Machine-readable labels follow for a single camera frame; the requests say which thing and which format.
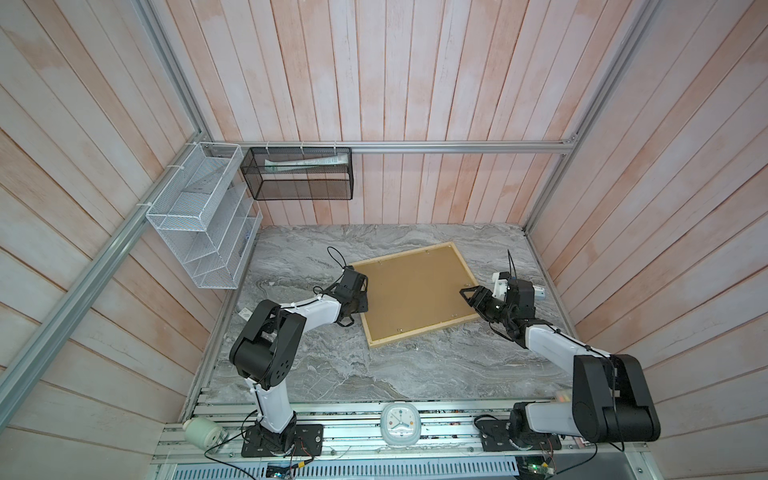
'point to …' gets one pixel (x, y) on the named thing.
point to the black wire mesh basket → (299, 173)
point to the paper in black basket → (284, 165)
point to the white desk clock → (400, 424)
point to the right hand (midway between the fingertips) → (465, 293)
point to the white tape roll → (205, 434)
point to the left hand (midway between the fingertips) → (360, 304)
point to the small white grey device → (539, 293)
